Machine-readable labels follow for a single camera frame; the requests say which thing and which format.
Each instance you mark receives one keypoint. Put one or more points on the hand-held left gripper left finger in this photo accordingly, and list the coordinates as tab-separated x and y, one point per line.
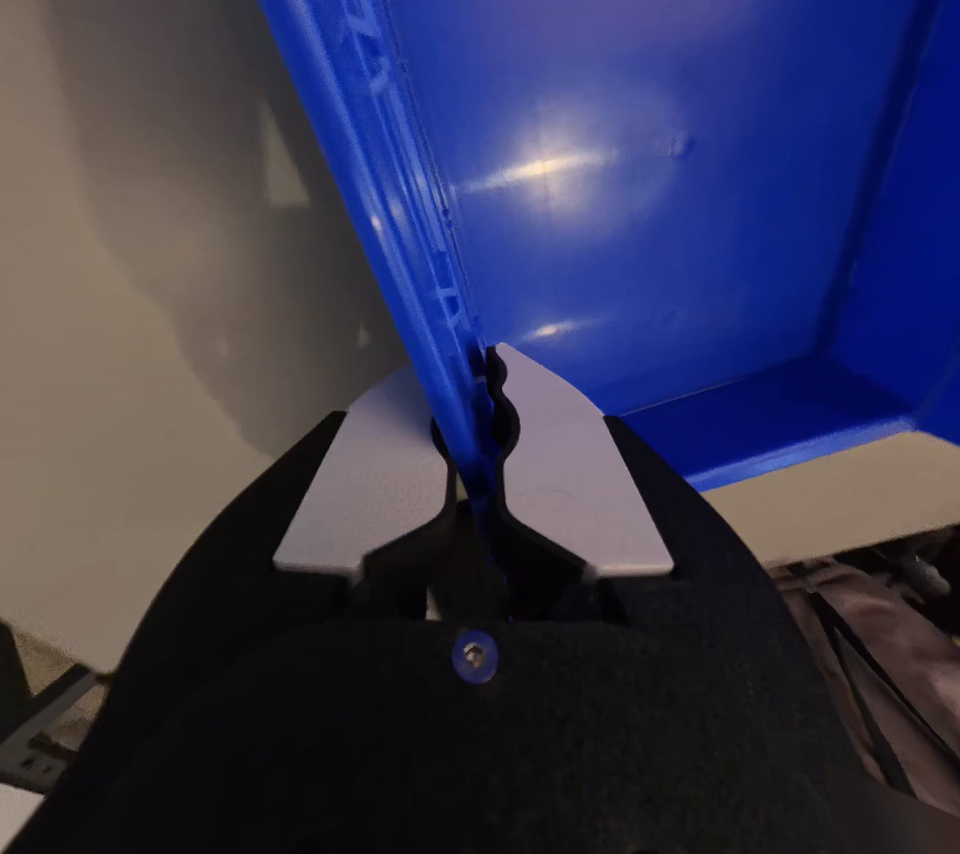
367	479

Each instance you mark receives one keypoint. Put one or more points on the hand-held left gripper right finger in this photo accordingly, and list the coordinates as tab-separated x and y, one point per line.
577	486

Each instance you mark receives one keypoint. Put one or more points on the blue plastic bin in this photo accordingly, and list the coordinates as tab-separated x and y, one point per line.
637	119

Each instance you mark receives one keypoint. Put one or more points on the grey metal bracket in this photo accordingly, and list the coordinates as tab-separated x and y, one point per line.
37	749

